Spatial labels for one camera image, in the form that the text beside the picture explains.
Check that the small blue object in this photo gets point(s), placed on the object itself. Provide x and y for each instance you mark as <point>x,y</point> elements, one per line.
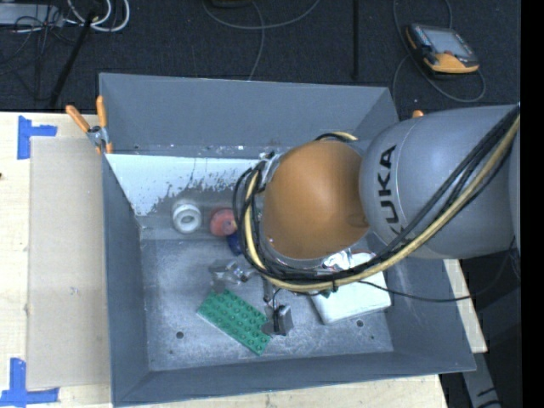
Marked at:
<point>234,245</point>

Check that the pale wood flat board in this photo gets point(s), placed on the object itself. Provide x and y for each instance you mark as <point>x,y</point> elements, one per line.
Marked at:
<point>64,249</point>

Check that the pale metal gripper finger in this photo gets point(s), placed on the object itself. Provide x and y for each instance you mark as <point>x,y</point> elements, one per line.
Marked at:
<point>243,276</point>
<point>221,267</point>

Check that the dark green flat block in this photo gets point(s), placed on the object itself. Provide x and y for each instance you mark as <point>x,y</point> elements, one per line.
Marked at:
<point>234,321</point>

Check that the grey metal bin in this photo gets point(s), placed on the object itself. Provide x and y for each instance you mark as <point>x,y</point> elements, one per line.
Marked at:
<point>191,304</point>

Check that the red-orange toy fruit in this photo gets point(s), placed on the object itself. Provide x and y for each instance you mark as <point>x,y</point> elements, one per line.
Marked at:
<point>222,222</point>

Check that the white box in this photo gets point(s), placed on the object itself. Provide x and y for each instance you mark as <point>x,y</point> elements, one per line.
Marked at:
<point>357,303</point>

